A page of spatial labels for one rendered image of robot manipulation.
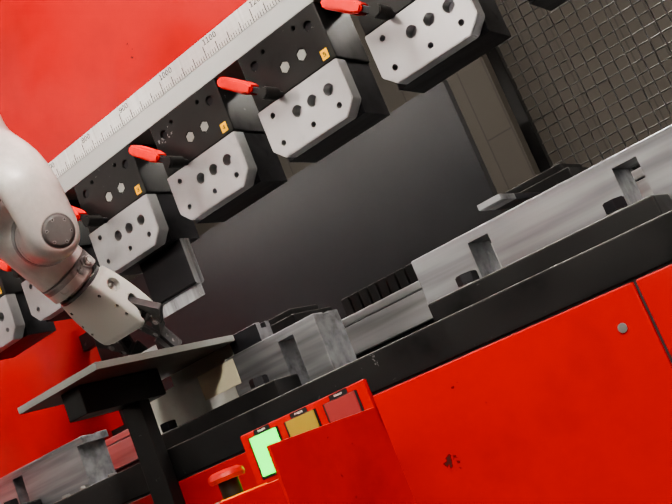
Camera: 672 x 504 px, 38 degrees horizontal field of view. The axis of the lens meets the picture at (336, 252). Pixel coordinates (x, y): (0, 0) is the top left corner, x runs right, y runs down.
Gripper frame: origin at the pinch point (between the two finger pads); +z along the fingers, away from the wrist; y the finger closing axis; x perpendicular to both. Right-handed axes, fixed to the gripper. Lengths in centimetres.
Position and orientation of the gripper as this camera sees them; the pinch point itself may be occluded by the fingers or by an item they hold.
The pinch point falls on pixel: (156, 349)
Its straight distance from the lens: 149.2
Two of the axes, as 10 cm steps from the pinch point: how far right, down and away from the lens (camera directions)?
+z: 6.6, 6.5, 3.8
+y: -7.3, 4.1, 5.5
